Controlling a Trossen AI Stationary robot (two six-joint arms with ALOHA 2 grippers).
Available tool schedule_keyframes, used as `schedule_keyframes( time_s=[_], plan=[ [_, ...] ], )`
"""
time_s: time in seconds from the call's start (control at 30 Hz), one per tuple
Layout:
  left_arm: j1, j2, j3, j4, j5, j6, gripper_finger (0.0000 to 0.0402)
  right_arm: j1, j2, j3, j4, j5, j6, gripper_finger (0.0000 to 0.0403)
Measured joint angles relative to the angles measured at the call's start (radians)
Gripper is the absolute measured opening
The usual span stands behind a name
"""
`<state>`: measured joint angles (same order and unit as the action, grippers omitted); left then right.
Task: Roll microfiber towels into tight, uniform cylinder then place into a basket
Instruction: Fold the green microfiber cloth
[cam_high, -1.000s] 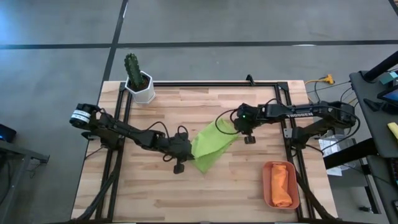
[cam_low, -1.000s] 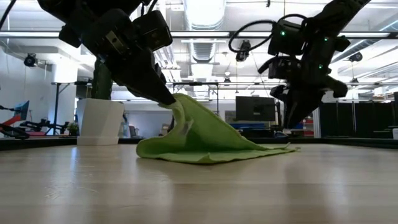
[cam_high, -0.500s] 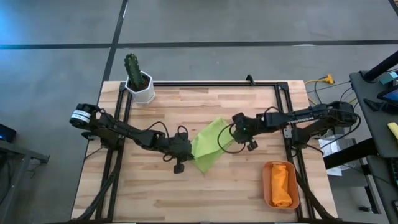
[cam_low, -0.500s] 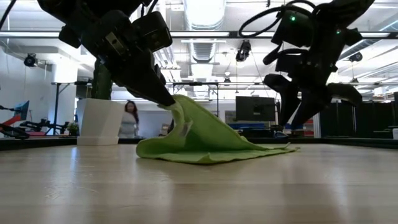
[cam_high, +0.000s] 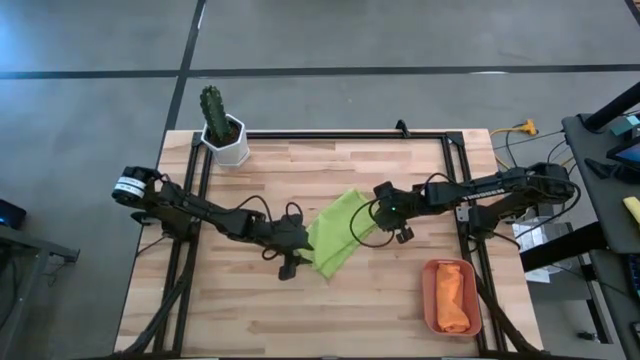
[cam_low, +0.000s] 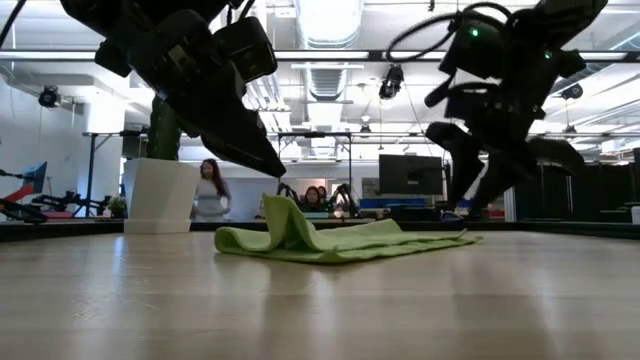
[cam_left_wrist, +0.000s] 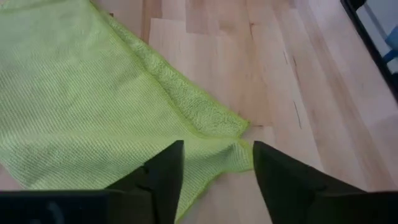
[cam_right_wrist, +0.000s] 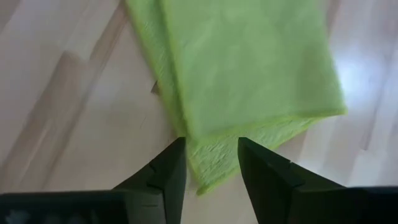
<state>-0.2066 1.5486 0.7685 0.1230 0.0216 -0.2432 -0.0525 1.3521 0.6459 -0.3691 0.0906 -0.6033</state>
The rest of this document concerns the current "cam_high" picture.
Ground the gray metal stand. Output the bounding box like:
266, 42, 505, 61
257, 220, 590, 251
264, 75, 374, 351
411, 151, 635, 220
0, 223, 81, 360

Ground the green microfiber towel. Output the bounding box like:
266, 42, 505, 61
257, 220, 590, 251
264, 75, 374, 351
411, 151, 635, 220
298, 188, 382, 281

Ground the yellow cloth item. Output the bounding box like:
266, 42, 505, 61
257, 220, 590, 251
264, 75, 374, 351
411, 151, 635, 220
622, 195, 640, 225

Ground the teal box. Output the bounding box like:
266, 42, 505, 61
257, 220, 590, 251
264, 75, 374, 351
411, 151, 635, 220
610, 113, 640, 137

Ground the yellow extension cord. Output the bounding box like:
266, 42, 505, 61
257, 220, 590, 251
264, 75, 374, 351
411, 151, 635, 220
489, 118, 540, 171

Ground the orange microfiber towel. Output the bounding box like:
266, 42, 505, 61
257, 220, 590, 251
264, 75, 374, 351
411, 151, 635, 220
434, 262, 472, 334

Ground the flat black desk gadget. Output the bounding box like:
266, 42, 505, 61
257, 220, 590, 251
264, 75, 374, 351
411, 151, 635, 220
583, 157, 640, 184

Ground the black side desk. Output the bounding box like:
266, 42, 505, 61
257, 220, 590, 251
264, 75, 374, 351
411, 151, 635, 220
519, 113, 640, 360

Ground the terracotta plastic basket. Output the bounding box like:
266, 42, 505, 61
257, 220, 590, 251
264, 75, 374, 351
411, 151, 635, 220
421, 257, 483, 338

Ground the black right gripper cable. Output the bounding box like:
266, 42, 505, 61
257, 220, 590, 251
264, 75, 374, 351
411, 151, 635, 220
348, 196, 397, 250

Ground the black monitor stand pole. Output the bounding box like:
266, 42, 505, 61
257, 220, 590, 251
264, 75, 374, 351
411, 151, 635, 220
583, 82, 640, 132

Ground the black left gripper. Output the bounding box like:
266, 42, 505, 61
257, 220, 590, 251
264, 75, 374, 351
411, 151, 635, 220
252, 213, 315, 281

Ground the black aluminium frame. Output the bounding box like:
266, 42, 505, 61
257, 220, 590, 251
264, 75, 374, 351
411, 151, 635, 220
114, 130, 544, 360

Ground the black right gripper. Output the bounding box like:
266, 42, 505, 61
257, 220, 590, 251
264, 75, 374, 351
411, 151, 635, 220
374, 180, 427, 245

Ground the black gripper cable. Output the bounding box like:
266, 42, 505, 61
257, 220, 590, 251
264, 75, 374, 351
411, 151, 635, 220
348, 196, 397, 250
233, 194, 305, 261

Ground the black keyboard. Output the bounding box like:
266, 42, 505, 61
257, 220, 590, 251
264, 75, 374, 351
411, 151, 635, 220
627, 252, 640, 301

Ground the black tablet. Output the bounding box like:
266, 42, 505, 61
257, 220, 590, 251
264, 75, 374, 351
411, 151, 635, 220
605, 139, 640, 171

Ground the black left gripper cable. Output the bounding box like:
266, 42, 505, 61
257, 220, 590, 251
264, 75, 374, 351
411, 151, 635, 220
233, 194, 305, 261

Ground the green cactus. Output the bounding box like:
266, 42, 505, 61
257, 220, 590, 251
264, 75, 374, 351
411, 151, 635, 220
199, 85, 237, 148

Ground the black device with blue light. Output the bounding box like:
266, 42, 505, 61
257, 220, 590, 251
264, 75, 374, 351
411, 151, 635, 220
0, 198, 28, 231

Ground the white hexagonal plant pot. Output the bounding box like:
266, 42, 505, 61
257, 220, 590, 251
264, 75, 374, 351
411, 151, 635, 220
200, 113, 251, 168

